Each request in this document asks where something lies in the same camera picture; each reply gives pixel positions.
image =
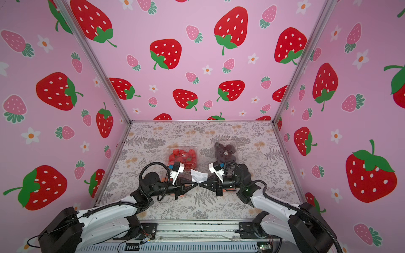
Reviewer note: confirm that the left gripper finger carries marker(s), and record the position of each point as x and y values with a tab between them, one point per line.
187	182
184	188

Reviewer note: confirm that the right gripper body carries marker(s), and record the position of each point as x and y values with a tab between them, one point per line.
217	185

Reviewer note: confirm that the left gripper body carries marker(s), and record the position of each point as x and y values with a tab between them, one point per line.
164	188

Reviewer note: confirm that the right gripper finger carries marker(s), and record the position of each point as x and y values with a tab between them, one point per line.
208	186
211	181

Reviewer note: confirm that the white sticker sheet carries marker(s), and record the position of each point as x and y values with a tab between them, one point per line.
198	176

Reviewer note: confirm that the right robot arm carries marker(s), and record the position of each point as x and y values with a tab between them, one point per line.
301	224

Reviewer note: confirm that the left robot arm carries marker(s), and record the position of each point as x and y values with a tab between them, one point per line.
71	231

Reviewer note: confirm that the small clear box of tomatoes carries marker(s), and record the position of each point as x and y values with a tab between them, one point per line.
228	190

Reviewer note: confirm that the clear box of red strawberries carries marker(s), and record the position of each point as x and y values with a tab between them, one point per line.
190	161

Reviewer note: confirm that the clear box of dark berries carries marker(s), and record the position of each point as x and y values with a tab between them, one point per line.
221	147

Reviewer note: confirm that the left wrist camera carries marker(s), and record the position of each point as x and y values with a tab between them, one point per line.
175	170

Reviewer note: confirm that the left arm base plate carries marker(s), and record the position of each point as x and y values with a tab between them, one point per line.
138	230

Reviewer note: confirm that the aluminium front rail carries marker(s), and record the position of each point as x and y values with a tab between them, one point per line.
204	236

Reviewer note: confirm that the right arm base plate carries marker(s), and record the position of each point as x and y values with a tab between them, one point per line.
253	229

